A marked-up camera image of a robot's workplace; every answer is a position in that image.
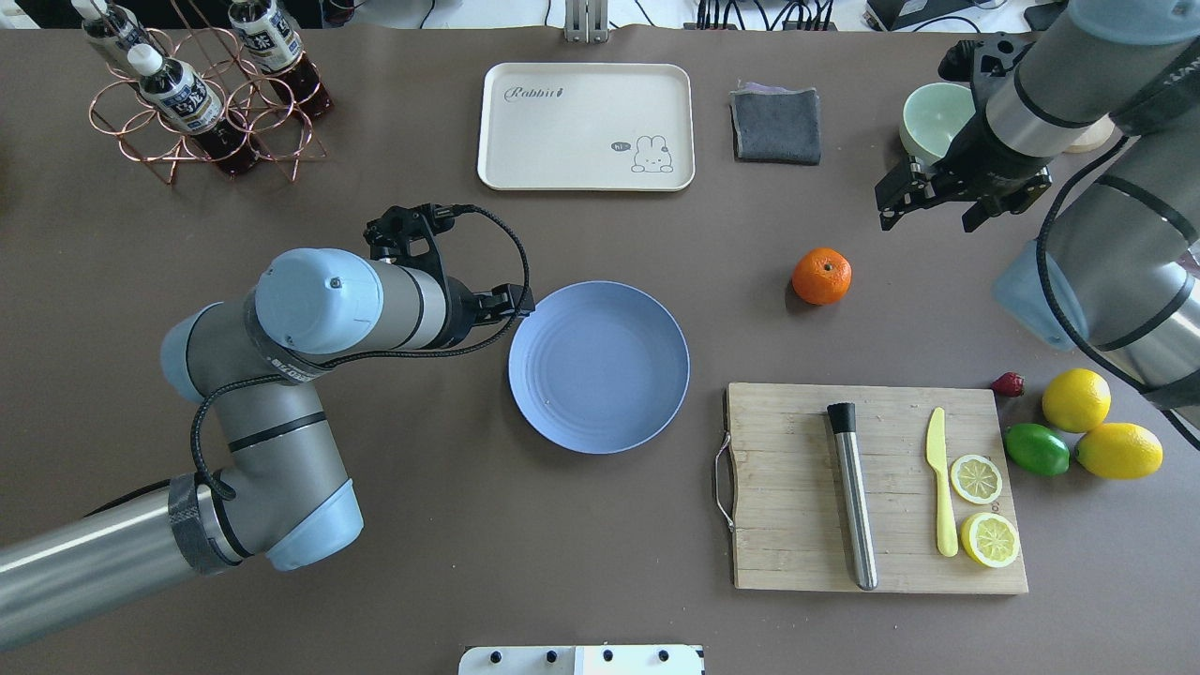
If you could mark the copper wire bottle rack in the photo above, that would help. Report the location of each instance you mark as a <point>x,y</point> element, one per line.
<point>183,97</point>

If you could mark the grey folded cloth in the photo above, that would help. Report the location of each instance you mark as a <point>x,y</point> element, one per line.
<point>780,125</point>

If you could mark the blue plate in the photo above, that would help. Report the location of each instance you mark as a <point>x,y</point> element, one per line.
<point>599,367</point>

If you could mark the yellow plastic knife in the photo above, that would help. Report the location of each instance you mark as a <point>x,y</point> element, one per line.
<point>936,458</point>

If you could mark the tea bottle white cap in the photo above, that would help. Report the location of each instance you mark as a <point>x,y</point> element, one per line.
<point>183,98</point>

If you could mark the wooden cutting board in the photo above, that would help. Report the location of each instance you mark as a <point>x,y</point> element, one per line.
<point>790,526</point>

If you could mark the steel muddler black tip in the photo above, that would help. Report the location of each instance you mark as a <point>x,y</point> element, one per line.
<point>842,417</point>

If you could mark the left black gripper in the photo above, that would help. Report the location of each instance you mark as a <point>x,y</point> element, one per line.
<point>458,315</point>

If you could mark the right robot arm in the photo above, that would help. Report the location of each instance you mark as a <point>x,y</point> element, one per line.
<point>1104,273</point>

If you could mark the yellow lemon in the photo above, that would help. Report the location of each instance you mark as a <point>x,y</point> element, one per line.
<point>1120,451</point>
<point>1077,400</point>

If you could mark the white camera post base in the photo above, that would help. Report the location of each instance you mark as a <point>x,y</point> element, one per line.
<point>584,659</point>

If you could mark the green lime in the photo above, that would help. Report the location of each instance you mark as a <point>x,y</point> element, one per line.
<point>1037,449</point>

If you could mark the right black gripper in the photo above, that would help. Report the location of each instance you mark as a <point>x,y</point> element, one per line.
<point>975,157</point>

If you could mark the lemon slice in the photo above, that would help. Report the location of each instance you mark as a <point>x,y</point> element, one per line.
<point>990,540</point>
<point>976,479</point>

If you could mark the red strawberry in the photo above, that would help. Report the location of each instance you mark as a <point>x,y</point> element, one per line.
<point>1009,385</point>

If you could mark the orange mandarin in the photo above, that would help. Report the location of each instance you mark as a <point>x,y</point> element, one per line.
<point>822,277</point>

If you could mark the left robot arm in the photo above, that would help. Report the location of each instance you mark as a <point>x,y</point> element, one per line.
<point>267,477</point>

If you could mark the green bowl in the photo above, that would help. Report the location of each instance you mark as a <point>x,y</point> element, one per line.
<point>932,116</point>

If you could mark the cream rabbit tray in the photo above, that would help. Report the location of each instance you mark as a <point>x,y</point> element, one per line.
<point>586,127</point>

